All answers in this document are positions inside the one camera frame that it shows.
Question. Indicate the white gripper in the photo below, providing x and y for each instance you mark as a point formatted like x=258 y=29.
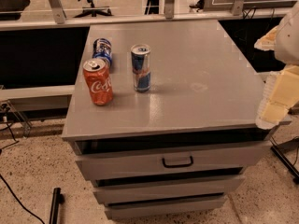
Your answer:
x=289 y=41

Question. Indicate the Red Bull can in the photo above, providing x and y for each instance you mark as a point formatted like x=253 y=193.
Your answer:
x=140 y=57

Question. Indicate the blue Pepsi can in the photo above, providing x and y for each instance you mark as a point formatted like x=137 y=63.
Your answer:
x=102 y=49

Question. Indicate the red Coca-Cola can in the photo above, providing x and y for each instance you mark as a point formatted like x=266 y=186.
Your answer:
x=96 y=74

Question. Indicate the black stand base right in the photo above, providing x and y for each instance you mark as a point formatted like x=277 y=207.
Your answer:
x=288 y=153

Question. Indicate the grey drawer cabinet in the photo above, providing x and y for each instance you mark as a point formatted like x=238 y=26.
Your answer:
x=202 y=92

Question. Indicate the top grey drawer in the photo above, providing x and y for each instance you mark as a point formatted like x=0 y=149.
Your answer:
x=149 y=162

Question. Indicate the grey drawer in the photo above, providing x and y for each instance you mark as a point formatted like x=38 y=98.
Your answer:
x=149 y=162
x=167 y=189
x=164 y=207

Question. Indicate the middle grey drawer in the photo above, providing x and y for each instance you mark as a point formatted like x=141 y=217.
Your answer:
x=167 y=189

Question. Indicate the bottom grey drawer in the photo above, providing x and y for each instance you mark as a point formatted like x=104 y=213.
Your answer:
x=164 y=207

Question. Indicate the black bar on floor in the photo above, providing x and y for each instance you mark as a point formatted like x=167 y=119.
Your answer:
x=57 y=200

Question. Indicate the black chair at left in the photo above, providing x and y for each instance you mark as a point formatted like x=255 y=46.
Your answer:
x=10 y=10

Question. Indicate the black drawer handle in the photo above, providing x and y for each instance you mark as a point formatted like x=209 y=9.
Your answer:
x=180 y=163

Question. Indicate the metal wire rack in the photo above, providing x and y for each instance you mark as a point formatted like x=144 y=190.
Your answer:
x=12 y=115

